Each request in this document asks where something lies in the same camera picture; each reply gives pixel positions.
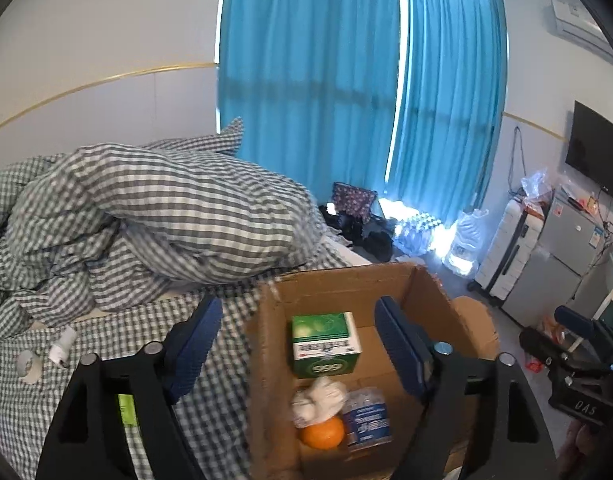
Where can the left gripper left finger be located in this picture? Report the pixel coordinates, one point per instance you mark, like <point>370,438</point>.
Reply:
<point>87,440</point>

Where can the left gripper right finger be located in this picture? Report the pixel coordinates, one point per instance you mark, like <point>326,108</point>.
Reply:
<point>486,402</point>

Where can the white plastic tube fitting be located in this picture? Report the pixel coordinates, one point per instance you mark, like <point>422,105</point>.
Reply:
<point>59,351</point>

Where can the white tape roll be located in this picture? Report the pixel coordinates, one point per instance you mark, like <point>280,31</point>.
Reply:
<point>29,367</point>

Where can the clear floss pick jar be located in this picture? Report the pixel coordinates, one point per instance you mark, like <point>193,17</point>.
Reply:
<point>366,419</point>

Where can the white tissue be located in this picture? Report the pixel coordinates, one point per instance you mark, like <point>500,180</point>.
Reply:
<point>323,400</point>

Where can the checked bed sheet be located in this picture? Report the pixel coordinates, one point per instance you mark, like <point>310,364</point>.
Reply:
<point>213,416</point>

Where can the silver mini fridge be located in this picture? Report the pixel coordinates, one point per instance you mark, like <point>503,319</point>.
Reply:
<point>565,267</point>

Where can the white suitcase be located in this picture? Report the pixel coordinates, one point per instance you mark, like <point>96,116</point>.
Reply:
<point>510,249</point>

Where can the orange fruit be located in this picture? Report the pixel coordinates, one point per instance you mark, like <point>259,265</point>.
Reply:
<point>324,435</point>

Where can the large water jug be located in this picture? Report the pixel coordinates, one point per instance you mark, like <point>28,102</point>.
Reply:
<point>462,257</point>

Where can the green medicine box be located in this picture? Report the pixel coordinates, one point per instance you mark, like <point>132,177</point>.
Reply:
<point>324,345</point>

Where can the pack of water bottles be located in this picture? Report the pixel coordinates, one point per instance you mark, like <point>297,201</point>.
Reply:
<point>414,235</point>

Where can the grey checked duvet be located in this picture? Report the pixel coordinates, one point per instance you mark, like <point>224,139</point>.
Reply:
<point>112,226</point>

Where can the dark floral bag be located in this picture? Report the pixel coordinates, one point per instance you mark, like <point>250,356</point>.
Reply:
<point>353,201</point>

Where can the white air conditioner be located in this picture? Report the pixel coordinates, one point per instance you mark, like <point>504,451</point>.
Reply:
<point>575,24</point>

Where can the blue window curtain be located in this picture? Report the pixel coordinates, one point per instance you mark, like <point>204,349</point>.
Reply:
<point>401,97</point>

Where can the black wall television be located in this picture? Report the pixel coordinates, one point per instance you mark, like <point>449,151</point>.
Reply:
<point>590,148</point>

